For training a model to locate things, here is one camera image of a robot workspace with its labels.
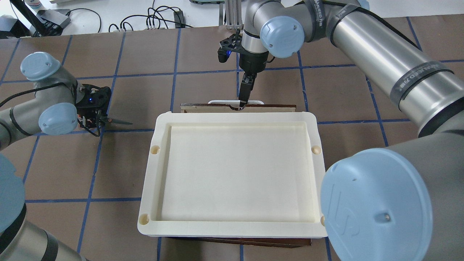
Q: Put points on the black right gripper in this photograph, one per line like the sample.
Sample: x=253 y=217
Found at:
x=253 y=63

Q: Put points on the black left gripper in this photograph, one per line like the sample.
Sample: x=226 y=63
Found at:
x=88 y=115

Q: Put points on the grey orange scissors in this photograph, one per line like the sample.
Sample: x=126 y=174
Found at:
x=116 y=121

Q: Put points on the white drawer handle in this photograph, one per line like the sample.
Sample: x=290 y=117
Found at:
x=236 y=102

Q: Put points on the dark wooden drawer box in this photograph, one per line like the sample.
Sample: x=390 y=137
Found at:
x=230 y=106

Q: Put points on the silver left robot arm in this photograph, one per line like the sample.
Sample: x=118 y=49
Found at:
x=60 y=105

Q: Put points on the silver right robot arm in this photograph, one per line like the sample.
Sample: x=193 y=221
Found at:
x=388 y=96

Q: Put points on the cream plastic tray lid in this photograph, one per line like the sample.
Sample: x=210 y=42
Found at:
x=233 y=175

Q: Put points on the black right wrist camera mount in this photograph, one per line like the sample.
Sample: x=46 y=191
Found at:
x=228 y=46

